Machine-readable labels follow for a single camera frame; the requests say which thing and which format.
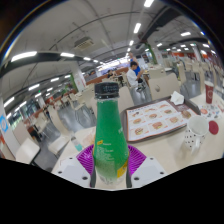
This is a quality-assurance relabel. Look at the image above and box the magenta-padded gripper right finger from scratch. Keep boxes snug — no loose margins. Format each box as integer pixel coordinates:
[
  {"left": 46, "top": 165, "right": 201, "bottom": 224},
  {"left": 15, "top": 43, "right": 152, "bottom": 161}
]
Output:
[{"left": 125, "top": 144, "right": 168, "bottom": 189}]

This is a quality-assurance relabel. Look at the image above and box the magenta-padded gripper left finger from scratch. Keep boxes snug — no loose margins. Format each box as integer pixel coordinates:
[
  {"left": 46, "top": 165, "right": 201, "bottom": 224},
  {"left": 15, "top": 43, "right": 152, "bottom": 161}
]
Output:
[{"left": 53, "top": 143, "right": 98, "bottom": 189}]

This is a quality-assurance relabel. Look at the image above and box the green drink bottle black cap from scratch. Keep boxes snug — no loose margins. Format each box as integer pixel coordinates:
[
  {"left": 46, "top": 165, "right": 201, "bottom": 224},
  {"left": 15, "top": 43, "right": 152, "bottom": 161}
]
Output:
[{"left": 92, "top": 81, "right": 131, "bottom": 186}]

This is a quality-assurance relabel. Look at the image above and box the white side table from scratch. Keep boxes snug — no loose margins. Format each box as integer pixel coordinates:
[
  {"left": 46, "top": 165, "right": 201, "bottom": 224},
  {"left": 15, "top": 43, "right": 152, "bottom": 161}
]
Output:
[{"left": 14, "top": 137, "right": 42, "bottom": 165}]

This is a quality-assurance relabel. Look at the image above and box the group of beige chairs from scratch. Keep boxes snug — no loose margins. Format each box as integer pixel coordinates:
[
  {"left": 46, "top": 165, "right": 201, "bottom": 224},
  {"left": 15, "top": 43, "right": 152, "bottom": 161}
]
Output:
[{"left": 9, "top": 56, "right": 224, "bottom": 161}]

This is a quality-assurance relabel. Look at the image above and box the white polka-dot mug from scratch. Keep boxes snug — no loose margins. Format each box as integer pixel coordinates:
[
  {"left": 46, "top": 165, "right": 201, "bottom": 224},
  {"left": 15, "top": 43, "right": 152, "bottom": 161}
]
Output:
[{"left": 183, "top": 114, "right": 210, "bottom": 154}]

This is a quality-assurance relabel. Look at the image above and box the brown food piece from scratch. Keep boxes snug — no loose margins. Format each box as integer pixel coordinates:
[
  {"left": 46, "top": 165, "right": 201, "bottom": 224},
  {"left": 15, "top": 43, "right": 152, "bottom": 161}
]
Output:
[{"left": 180, "top": 109, "right": 193, "bottom": 120}]

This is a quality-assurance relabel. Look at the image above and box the beige chair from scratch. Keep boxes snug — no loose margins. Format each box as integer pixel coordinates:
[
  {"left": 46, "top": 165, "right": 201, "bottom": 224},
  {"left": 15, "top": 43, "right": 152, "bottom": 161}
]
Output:
[
  {"left": 89, "top": 85, "right": 135, "bottom": 114},
  {"left": 148, "top": 73, "right": 181, "bottom": 101}
]

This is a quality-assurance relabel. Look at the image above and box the crumpled white napkin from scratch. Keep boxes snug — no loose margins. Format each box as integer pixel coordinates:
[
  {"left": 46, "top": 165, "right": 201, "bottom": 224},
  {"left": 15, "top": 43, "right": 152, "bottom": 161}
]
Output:
[{"left": 169, "top": 90, "right": 185, "bottom": 106}]

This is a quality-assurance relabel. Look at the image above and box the white banner blue sign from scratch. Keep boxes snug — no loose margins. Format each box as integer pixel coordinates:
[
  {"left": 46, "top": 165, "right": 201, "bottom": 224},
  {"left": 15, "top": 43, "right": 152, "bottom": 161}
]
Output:
[{"left": 0, "top": 98, "right": 22, "bottom": 158}]

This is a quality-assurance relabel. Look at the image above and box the person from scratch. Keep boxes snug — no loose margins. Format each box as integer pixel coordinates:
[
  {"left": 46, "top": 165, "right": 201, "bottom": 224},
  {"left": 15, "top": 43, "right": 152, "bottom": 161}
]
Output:
[
  {"left": 125, "top": 60, "right": 145, "bottom": 90},
  {"left": 106, "top": 69, "right": 116, "bottom": 80},
  {"left": 128, "top": 51, "right": 143, "bottom": 76}
]

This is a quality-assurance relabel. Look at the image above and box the red paper cup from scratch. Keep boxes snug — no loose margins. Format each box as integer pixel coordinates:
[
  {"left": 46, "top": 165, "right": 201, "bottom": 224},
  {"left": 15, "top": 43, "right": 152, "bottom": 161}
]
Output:
[{"left": 203, "top": 80, "right": 215, "bottom": 105}]

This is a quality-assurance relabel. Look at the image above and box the group of ceiling lights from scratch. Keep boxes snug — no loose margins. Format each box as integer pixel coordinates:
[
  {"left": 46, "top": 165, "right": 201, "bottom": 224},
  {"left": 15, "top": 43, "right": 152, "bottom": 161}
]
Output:
[{"left": 3, "top": 0, "right": 214, "bottom": 111}]

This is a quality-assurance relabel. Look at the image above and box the ceiling air conditioner unit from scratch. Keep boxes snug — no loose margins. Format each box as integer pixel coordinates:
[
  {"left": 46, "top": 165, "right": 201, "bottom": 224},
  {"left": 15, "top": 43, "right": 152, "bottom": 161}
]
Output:
[{"left": 73, "top": 36, "right": 96, "bottom": 51}]

